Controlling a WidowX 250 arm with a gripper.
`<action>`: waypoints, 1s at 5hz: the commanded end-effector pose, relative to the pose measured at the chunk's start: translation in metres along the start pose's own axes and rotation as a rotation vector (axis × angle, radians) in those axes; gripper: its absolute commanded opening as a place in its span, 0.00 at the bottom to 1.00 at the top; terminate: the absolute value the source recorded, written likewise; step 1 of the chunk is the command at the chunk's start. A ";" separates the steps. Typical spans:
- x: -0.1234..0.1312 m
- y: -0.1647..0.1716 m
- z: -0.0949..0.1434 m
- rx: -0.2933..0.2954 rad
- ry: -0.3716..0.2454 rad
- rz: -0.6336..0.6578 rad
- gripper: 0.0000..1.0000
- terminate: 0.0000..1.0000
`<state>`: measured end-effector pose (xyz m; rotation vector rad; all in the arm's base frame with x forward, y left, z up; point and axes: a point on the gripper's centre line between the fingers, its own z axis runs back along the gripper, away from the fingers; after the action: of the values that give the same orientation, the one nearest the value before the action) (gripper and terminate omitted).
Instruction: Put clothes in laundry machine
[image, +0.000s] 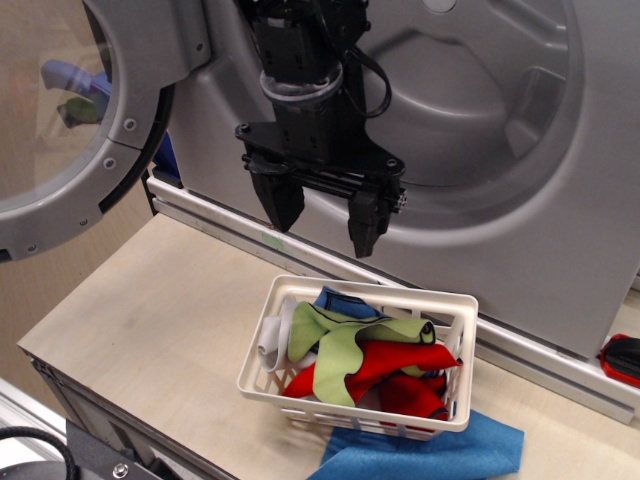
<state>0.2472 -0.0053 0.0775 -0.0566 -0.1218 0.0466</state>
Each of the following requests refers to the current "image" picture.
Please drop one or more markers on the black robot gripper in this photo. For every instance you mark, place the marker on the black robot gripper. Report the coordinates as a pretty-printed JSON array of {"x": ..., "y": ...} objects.
[{"x": 326, "y": 147}]

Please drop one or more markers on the blue felt cloth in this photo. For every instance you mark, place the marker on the blue felt cloth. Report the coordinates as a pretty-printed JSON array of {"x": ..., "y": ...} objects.
[
  {"x": 485, "y": 449},
  {"x": 338, "y": 302}
]

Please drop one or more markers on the green felt cloth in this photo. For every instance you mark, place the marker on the green felt cloth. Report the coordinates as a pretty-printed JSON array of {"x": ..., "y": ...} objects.
[{"x": 339, "y": 340}]

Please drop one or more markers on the white felt cloth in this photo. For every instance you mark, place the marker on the white felt cloth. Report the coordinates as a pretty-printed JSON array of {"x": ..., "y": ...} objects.
[{"x": 272, "y": 346}]

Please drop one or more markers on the red felt cloth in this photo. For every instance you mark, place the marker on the red felt cloth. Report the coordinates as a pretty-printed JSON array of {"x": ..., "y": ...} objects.
[{"x": 400, "y": 367}]

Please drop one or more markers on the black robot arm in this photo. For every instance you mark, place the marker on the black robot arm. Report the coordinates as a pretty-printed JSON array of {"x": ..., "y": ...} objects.
[{"x": 312, "y": 73}]

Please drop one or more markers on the green tape piece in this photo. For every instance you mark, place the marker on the green tape piece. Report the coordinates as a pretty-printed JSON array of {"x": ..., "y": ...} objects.
[{"x": 273, "y": 242}]

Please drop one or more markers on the blue block behind door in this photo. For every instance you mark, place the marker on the blue block behind door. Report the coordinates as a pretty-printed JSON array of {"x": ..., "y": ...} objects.
[{"x": 165, "y": 159}]

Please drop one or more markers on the red cloth with dark trim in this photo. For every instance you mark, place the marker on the red cloth with dark trim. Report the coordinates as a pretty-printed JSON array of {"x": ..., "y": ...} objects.
[{"x": 417, "y": 397}]

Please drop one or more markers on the grey round washer door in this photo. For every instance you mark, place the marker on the grey round washer door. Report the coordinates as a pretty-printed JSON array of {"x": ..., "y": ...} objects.
[{"x": 86, "y": 93}]

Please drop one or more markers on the blue felt cloth under basket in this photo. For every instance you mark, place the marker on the blue felt cloth under basket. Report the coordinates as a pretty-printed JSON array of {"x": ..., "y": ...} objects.
[{"x": 485, "y": 449}]

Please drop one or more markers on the red and black tool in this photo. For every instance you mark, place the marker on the red and black tool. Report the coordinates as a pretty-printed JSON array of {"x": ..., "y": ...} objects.
[{"x": 619, "y": 359}]

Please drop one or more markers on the aluminium profile rail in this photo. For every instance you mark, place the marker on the aluminium profile rail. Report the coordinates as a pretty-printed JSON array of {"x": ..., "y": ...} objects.
[{"x": 580, "y": 380}]

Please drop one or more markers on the black metal bracket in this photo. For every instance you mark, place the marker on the black metal bracket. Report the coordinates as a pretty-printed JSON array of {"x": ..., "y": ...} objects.
[{"x": 97, "y": 460}]

